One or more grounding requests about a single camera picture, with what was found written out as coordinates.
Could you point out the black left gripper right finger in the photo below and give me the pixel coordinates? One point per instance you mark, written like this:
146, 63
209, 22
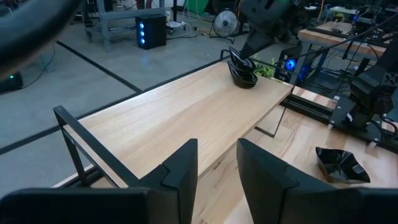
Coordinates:
267, 186

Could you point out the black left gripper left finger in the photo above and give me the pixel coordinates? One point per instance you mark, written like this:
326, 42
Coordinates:
183, 186

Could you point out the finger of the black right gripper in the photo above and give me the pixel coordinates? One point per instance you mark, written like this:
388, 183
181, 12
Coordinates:
253, 45

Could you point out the black teardrop shaped plate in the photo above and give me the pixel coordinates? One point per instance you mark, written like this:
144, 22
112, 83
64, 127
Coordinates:
244, 85
250, 74
239, 62

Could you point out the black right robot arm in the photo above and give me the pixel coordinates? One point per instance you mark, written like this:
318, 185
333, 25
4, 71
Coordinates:
373, 90

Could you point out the green plant white pot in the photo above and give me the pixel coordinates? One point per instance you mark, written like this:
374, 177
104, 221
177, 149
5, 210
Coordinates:
266, 71

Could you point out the grey floor fan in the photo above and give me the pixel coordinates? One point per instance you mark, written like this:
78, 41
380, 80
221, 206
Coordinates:
225, 23

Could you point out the black computer blue fan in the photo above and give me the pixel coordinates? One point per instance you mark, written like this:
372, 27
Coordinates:
290, 64

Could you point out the wooden workbench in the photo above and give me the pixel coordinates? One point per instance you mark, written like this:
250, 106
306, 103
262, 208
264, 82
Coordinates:
326, 39

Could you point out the green cloth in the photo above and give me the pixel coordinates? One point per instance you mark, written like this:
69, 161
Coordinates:
196, 5

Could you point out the black square wavy plate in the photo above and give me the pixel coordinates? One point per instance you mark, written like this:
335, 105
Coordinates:
339, 165

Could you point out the wooden shelf black legs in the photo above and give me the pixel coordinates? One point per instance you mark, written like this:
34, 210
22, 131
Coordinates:
186, 109

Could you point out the computer tower blue lights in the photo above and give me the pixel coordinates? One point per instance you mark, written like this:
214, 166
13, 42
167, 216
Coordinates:
150, 34

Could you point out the grey metal workbench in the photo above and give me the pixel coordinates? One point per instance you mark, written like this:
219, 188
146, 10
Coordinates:
130, 14

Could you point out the black box green light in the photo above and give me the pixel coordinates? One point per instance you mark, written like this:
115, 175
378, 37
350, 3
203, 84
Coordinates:
11, 84

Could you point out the black aluminium rail frame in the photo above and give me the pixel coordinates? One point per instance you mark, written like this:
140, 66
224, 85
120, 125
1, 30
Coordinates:
311, 109

